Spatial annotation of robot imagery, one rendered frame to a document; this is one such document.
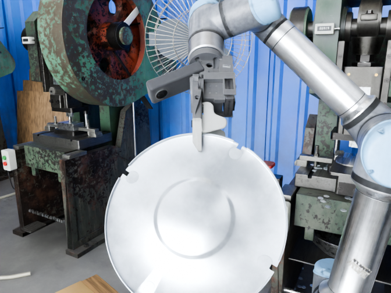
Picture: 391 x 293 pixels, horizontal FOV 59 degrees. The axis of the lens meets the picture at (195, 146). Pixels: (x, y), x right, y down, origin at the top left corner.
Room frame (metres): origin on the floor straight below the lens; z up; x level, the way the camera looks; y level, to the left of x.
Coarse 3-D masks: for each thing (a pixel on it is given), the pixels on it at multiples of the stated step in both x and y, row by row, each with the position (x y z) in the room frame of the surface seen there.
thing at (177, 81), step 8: (192, 64) 0.68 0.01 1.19; (200, 64) 0.68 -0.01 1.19; (176, 72) 0.67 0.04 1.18; (184, 72) 0.67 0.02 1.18; (192, 72) 0.67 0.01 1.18; (200, 72) 0.68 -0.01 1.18; (152, 80) 0.66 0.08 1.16; (160, 80) 0.66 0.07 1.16; (168, 80) 0.66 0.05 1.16; (176, 80) 0.66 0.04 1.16; (184, 80) 0.67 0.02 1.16; (152, 88) 0.65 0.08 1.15; (160, 88) 0.65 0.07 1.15; (168, 88) 0.67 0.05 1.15; (176, 88) 0.68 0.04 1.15; (184, 88) 0.69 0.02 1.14; (152, 96) 0.66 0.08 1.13; (160, 96) 0.66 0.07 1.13; (168, 96) 0.68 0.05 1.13
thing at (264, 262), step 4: (260, 256) 0.46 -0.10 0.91; (264, 256) 0.46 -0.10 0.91; (268, 256) 0.46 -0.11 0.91; (260, 260) 0.46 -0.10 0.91; (264, 260) 0.46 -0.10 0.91; (268, 260) 0.46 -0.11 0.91; (260, 264) 0.46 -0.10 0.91; (264, 264) 0.46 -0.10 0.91; (268, 264) 0.46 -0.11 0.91; (260, 268) 0.45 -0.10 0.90; (264, 268) 0.45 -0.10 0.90; (268, 268) 0.45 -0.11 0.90
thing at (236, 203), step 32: (160, 160) 0.57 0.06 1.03; (192, 160) 0.57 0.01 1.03; (224, 160) 0.56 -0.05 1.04; (256, 160) 0.55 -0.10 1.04; (128, 192) 0.54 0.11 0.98; (160, 192) 0.54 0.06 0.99; (192, 192) 0.53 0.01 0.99; (224, 192) 0.52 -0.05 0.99; (256, 192) 0.52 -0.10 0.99; (128, 224) 0.51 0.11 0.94; (160, 224) 0.50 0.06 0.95; (192, 224) 0.50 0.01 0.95; (224, 224) 0.49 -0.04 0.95; (256, 224) 0.49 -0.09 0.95; (128, 256) 0.48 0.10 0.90; (160, 256) 0.48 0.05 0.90; (192, 256) 0.47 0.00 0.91; (224, 256) 0.47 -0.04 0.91; (256, 256) 0.46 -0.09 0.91; (128, 288) 0.45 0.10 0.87; (160, 288) 0.45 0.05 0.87; (192, 288) 0.45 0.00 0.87; (224, 288) 0.44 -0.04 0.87; (256, 288) 0.44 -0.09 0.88
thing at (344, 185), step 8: (336, 160) 1.40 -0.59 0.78; (344, 160) 1.40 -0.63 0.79; (352, 160) 1.40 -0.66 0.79; (336, 168) 1.31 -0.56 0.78; (344, 168) 1.31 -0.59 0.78; (352, 168) 1.31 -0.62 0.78; (344, 176) 1.24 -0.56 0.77; (336, 184) 1.37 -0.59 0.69; (344, 184) 1.35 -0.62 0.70; (352, 184) 1.34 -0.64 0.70; (336, 192) 1.37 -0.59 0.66; (344, 192) 1.35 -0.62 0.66; (352, 192) 1.34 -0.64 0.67
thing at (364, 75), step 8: (352, 64) 1.52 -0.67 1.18; (360, 64) 1.47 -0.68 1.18; (368, 64) 1.46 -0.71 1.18; (376, 64) 1.48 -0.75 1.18; (344, 72) 1.46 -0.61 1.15; (352, 72) 1.45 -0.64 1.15; (360, 72) 1.43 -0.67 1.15; (368, 72) 1.42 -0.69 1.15; (376, 72) 1.41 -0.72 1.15; (352, 80) 1.45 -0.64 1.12; (360, 80) 1.43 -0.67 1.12; (368, 80) 1.42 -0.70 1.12; (376, 80) 1.40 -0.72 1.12; (368, 88) 1.41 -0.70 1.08; (376, 88) 1.40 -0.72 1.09; (376, 96) 1.40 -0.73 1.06; (344, 128) 1.42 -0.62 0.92
